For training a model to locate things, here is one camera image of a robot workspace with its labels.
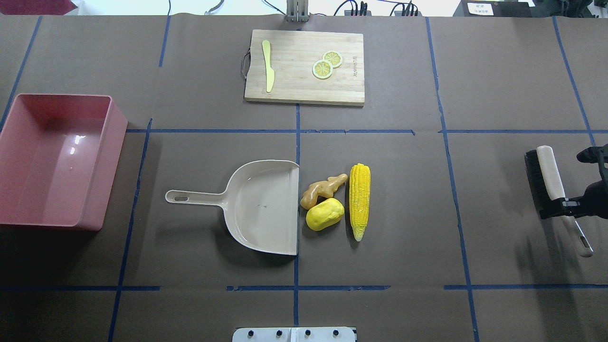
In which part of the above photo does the beige plastic dustpan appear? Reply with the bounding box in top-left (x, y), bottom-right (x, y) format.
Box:
top-left (165, 160), bottom-right (299, 256)

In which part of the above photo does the yellow plastic knife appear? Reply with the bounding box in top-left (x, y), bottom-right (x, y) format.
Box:
top-left (261, 40), bottom-right (275, 93)

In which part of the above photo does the brown toy ginger root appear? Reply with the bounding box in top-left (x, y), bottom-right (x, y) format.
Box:
top-left (300, 173), bottom-right (348, 210)

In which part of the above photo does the black power box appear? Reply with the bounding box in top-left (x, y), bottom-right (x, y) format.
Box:
top-left (452, 0), bottom-right (532, 18)

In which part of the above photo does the pink plastic bin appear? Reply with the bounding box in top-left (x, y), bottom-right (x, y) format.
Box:
top-left (0, 94), bottom-right (128, 231)

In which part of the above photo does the wooden cutting board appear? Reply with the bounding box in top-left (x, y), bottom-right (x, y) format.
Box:
top-left (245, 29), bottom-right (365, 107)

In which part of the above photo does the pink cloth on stand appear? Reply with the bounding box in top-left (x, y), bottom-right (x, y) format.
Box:
top-left (0, 0), bottom-right (77, 16)

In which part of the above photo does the yellow toy corn cob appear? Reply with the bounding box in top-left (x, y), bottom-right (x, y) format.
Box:
top-left (348, 164), bottom-right (371, 242)

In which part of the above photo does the beige black hand brush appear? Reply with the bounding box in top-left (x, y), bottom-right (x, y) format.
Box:
top-left (524, 145), bottom-right (594, 257)

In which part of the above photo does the lemon slice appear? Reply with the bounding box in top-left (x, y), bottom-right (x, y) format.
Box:
top-left (322, 50), bottom-right (343, 68)
top-left (311, 60), bottom-right (334, 80)

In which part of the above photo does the silver metal frame post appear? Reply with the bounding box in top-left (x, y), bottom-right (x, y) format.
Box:
top-left (285, 0), bottom-right (310, 22)

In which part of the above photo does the white camera support pole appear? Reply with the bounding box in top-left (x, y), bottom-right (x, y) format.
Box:
top-left (232, 326), bottom-right (358, 342)

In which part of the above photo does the lemon slice near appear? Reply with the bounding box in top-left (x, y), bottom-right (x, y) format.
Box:
top-left (311, 60), bottom-right (334, 80)

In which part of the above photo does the lemon slice far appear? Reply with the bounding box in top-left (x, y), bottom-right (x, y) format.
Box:
top-left (322, 50), bottom-right (343, 68)

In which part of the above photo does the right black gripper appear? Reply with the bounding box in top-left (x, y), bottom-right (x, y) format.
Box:
top-left (544, 181), bottom-right (608, 219)

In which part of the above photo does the yellow toy potato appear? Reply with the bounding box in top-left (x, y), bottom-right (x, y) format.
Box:
top-left (305, 198), bottom-right (345, 231)

